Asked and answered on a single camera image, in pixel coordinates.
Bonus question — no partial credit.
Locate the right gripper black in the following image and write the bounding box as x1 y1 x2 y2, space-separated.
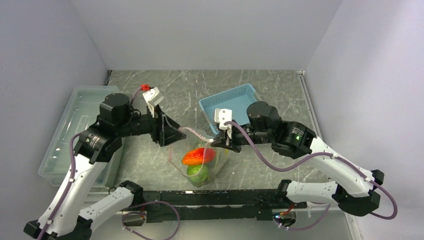
211 121 273 153

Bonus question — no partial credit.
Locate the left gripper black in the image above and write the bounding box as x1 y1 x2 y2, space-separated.
117 102 187 146

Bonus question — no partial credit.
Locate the clear zip top bag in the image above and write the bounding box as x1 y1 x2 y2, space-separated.
167 127 232 188

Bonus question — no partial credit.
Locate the light green custard apple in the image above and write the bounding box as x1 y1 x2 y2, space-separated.
186 164 210 187

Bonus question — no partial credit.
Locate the light blue plastic basket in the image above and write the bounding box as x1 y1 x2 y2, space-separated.
198 83 262 135

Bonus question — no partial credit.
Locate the green netted melon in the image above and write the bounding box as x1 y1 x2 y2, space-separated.
193 140 212 149

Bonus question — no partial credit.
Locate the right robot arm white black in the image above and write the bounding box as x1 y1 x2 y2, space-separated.
212 101 384 217

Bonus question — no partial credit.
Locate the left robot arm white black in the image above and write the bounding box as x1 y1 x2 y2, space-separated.
23 93 187 240

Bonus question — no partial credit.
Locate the clear plastic storage bin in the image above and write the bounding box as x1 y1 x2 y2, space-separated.
38 86 120 187

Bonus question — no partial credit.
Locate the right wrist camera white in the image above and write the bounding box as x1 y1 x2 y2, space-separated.
214 108 233 139

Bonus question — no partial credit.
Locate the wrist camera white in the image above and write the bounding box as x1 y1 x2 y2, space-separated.
214 108 233 139
140 84 165 118

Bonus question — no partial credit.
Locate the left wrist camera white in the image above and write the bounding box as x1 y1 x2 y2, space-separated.
140 84 165 118

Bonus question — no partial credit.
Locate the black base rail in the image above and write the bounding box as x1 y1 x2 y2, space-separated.
125 189 307 223

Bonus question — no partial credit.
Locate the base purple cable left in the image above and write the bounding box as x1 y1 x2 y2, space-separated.
121 200 181 240

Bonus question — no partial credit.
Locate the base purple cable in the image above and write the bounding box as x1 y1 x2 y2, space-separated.
121 200 181 240
273 203 332 232

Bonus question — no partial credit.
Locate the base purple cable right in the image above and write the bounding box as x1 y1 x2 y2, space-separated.
273 203 332 232

